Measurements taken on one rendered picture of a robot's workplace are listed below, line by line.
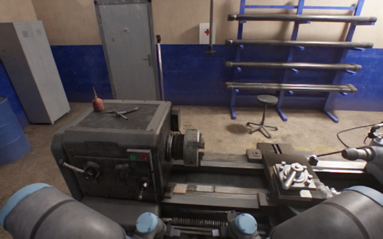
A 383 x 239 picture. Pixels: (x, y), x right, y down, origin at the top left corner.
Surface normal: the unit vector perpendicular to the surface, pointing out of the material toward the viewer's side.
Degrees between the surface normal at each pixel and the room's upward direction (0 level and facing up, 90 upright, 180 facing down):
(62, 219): 19
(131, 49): 90
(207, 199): 36
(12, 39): 90
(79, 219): 29
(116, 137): 45
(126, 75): 90
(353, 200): 13
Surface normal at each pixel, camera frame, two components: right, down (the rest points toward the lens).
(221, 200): -0.06, -0.43
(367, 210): 0.07, -0.75
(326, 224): -0.47, -0.74
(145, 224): -0.15, -0.68
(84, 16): -0.09, 0.48
